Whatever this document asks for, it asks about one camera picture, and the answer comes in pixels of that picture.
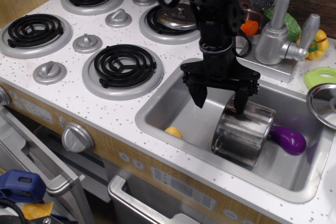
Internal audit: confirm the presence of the silver toy faucet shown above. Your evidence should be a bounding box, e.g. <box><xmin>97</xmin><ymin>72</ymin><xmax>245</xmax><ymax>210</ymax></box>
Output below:
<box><xmin>237</xmin><ymin>0</ymin><xmax>307</xmax><ymax>83</ymax></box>

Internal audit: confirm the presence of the silver dial at left edge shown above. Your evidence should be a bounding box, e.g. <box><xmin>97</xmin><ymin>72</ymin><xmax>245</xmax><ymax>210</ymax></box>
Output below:
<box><xmin>0</xmin><ymin>87</ymin><xmax>12</xmax><ymax>105</ymax></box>

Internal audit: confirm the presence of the silver dishwasher door handle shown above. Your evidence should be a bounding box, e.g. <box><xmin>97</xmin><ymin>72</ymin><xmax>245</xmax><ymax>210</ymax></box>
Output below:
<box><xmin>108</xmin><ymin>175</ymin><xmax>198</xmax><ymax>223</ymax></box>

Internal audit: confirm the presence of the black coil burner far left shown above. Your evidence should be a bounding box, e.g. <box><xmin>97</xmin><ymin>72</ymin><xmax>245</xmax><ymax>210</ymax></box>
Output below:
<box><xmin>7</xmin><ymin>14</ymin><xmax>64</xmax><ymax>48</ymax></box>

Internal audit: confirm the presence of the silver stove knob lower middle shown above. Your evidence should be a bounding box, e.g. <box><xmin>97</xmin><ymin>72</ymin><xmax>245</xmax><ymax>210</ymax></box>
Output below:
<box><xmin>72</xmin><ymin>34</ymin><xmax>102</xmax><ymax>54</ymax></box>

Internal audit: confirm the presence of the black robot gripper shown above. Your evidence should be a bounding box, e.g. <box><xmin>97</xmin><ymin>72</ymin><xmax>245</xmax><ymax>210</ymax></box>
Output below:
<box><xmin>181</xmin><ymin>37</ymin><xmax>260</xmax><ymax>114</ymax></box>

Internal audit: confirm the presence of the grey sink basin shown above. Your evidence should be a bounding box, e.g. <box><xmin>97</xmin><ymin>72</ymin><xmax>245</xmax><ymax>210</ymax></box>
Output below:
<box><xmin>135</xmin><ymin>69</ymin><xmax>335</xmax><ymax>203</ymax></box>

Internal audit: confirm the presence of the stainless steel pot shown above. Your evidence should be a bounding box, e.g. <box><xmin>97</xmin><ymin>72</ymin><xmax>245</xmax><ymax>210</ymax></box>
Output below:
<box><xmin>212</xmin><ymin>94</ymin><xmax>276</xmax><ymax>167</ymax></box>

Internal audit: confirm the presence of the yellow toy bell pepper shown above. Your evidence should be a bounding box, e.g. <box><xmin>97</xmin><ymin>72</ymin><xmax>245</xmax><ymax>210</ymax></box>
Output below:
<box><xmin>306</xmin><ymin>29</ymin><xmax>329</xmax><ymax>60</ymax></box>

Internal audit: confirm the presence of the large silver oven dial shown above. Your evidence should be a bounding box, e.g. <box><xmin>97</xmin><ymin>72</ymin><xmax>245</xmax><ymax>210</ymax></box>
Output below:
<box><xmin>61</xmin><ymin>122</ymin><xmax>94</xmax><ymax>153</ymax></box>

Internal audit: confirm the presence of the black coil burner front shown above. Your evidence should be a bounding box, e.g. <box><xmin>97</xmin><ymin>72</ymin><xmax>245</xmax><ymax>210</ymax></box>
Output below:
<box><xmin>93</xmin><ymin>44</ymin><xmax>157</xmax><ymax>88</ymax></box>

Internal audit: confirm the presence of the black cable bottom left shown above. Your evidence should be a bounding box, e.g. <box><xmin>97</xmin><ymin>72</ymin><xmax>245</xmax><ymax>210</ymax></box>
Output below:
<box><xmin>0</xmin><ymin>199</ymin><xmax>29</xmax><ymax>224</ymax></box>

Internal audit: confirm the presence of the black coil burner back right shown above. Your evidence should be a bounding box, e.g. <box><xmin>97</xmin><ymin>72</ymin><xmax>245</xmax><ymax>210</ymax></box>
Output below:
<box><xmin>145</xmin><ymin>5</ymin><xmax>197</xmax><ymax>36</ymax></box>

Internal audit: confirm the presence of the steel pot lid on burner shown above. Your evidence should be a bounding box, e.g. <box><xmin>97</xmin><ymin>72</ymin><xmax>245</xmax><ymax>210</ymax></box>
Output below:
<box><xmin>157</xmin><ymin>3</ymin><xmax>197</xmax><ymax>30</ymax></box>

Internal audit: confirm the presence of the light green toy ring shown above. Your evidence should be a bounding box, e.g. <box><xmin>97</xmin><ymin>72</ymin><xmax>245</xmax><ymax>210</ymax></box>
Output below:
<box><xmin>303</xmin><ymin>67</ymin><xmax>336</xmax><ymax>91</ymax></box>

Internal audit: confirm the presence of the silver stove knob upper middle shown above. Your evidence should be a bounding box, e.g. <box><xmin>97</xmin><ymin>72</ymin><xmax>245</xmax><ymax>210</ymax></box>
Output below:
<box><xmin>105</xmin><ymin>8</ymin><xmax>132</xmax><ymax>28</ymax></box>

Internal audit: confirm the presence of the purple toy eggplant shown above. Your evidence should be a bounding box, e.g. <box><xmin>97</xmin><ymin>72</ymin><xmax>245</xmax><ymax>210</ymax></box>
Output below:
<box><xmin>269</xmin><ymin>125</ymin><xmax>307</xmax><ymax>156</ymax></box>

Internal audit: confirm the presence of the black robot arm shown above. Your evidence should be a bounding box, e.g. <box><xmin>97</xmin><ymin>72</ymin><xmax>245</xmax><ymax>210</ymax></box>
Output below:
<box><xmin>158</xmin><ymin>0</ymin><xmax>260</xmax><ymax>114</ymax></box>

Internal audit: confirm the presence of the yellow toy corn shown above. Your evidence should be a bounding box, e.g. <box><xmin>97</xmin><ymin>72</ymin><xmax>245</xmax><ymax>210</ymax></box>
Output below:
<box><xmin>165</xmin><ymin>126</ymin><xmax>183</xmax><ymax>139</ymax></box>

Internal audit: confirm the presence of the silver faucet lever handle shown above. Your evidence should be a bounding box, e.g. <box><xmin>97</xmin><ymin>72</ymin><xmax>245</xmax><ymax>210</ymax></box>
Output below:
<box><xmin>299</xmin><ymin>14</ymin><xmax>320</xmax><ymax>50</ymax></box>

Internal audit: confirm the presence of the steel bowl at right edge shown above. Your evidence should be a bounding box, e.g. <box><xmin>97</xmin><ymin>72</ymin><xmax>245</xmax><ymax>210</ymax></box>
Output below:
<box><xmin>306</xmin><ymin>83</ymin><xmax>335</xmax><ymax>130</ymax></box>

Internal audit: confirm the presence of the silver oven door handle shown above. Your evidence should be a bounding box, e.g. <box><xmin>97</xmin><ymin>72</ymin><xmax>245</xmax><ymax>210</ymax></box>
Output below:
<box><xmin>1</xmin><ymin>106</ymin><xmax>81</xmax><ymax>197</ymax></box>

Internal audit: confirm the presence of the silver stove knob bottom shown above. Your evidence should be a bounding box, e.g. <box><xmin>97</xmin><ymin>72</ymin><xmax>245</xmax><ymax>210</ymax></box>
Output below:
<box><xmin>33</xmin><ymin>61</ymin><xmax>67</xmax><ymax>85</ymax></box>

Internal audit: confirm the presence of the yellow cloth piece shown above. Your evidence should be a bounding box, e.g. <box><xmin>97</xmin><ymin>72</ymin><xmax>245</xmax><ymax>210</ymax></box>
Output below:
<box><xmin>22</xmin><ymin>202</ymin><xmax>54</xmax><ymax>220</ymax></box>

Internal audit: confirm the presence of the orange toy carrot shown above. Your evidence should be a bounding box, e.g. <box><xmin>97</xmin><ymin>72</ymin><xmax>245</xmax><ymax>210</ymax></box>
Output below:
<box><xmin>240</xmin><ymin>20</ymin><xmax>259</xmax><ymax>36</ymax></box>

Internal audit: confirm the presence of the small steel saucepan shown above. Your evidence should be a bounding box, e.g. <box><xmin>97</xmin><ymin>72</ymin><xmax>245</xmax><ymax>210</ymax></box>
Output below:
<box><xmin>244</xmin><ymin>9</ymin><xmax>268</xmax><ymax>45</ymax></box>

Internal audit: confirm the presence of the green toy vegetable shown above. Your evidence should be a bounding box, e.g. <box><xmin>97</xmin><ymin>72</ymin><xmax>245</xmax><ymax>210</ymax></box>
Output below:
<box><xmin>263</xmin><ymin>7</ymin><xmax>302</xmax><ymax>42</ymax></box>

